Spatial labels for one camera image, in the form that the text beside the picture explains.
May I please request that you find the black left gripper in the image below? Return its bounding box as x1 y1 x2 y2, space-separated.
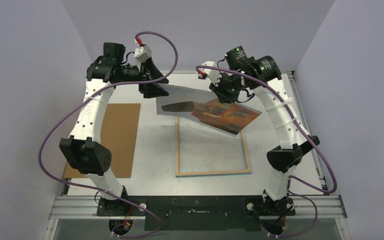
118 56 170 98

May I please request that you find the hot air balloon photo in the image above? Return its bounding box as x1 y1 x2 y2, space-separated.
156 85 261 136

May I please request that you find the blue wooden picture frame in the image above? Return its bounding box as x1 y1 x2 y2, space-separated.
174 117 252 177

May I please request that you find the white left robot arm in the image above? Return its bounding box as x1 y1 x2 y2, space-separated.
59 42 168 216

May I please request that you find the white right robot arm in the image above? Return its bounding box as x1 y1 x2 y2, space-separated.
199 46 320 215

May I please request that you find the brown cardboard backing board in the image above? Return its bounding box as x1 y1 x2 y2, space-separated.
62 103 142 179

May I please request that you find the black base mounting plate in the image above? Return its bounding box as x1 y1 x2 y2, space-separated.
95 195 296 232

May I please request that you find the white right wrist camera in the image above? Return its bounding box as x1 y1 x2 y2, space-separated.
197 61 221 87

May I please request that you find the aluminium front rail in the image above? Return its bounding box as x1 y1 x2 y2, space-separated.
48 195 348 220

